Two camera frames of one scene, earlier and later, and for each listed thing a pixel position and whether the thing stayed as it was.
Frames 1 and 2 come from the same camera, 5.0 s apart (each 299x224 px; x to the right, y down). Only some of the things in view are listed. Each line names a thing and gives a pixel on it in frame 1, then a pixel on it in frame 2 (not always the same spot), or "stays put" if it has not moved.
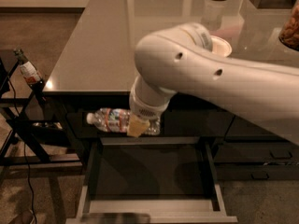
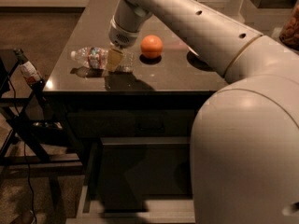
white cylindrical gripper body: (144, 109) to (121, 36)
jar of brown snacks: (290, 33) stays put
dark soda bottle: (30, 71) stays put
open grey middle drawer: (150, 179) stays put
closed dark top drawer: (174, 123) stays put
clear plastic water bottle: (117, 120) to (96, 58)
